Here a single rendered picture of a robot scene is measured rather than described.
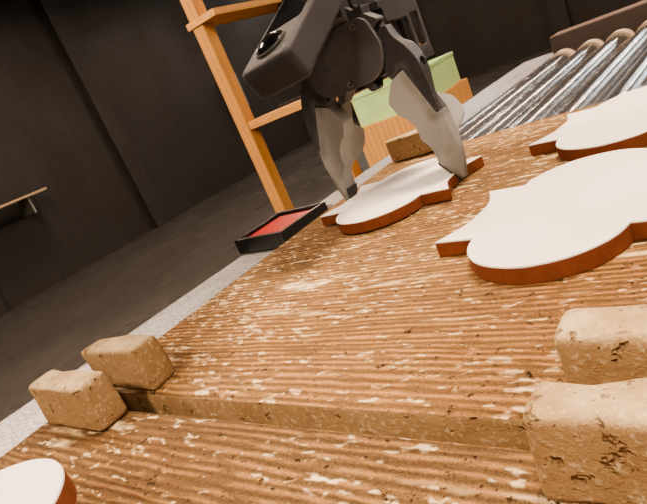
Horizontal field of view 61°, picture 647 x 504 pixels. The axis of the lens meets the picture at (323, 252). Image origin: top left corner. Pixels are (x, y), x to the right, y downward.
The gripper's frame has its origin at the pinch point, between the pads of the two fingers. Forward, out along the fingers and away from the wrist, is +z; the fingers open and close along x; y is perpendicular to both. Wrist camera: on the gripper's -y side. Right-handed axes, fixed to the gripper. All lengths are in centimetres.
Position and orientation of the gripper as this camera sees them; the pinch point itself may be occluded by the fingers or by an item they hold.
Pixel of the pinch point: (397, 188)
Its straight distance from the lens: 45.7
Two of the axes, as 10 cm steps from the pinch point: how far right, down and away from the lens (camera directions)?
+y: 5.5, -4.4, 7.1
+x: -7.4, 1.5, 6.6
